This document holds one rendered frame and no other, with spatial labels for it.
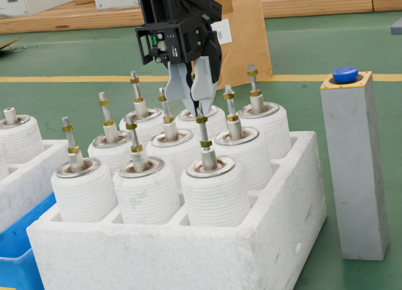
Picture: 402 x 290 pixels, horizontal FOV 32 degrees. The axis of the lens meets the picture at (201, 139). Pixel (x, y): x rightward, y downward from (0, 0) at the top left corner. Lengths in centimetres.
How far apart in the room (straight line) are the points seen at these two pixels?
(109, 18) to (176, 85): 279
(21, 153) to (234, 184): 60
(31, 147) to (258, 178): 55
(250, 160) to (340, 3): 203
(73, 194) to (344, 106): 45
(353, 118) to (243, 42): 118
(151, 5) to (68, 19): 303
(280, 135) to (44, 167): 51
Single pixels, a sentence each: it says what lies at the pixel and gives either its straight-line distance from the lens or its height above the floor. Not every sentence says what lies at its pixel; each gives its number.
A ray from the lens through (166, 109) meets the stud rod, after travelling 117.
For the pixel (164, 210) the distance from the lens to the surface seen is 108.
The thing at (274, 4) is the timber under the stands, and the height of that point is 6.
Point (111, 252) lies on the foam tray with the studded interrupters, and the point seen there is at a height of 14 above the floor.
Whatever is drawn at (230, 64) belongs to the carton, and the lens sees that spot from 227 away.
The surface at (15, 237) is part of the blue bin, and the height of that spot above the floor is 10.
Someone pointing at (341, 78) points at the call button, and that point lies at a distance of 112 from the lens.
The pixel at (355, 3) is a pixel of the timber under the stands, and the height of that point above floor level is 4.
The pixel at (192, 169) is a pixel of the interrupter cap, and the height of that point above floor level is 25.
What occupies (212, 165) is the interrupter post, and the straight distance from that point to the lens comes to 103.
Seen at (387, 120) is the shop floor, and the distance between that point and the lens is 182.
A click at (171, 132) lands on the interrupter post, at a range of 118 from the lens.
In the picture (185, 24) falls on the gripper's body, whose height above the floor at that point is 48.
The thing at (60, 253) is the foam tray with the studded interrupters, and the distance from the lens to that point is 116.
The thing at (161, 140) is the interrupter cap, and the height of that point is 25.
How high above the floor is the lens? 65
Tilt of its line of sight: 20 degrees down
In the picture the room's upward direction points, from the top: 11 degrees counter-clockwise
